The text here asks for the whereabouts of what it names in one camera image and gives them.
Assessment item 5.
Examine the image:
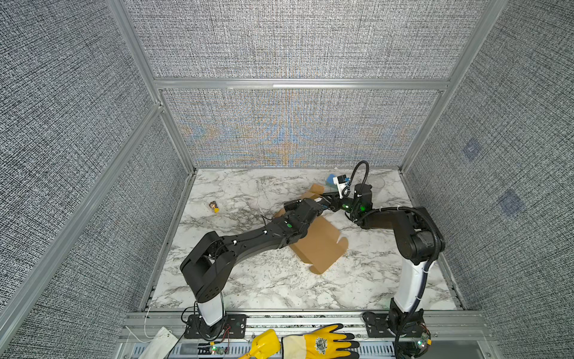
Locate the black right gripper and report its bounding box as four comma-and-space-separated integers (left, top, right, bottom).
318, 191, 360, 216

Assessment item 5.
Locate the brown cardboard box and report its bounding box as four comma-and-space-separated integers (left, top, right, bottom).
289, 184, 348, 275

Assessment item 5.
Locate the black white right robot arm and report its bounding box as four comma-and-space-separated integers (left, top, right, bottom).
321, 183, 445, 337

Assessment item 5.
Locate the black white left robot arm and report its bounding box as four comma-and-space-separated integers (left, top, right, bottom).
180, 198, 328, 328

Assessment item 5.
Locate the clear round plastic lid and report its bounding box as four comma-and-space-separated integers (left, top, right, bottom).
369, 176, 386, 190

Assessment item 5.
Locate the blue green sponge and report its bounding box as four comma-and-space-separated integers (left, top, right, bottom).
326, 174, 339, 188

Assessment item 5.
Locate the small brown yellow toy figure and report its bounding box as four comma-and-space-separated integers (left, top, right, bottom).
209, 201, 220, 213

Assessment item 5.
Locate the yellow black work glove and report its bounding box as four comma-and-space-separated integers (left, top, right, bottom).
281, 323, 360, 359

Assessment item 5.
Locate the white paper tag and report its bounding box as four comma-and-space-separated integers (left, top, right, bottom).
139, 327, 179, 359

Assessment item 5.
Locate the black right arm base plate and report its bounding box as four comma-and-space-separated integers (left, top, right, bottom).
362, 309, 430, 338

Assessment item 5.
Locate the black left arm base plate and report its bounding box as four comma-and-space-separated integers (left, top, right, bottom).
184, 314, 247, 341

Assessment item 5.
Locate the aluminium front rail frame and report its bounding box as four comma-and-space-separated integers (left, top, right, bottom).
112, 310, 503, 358

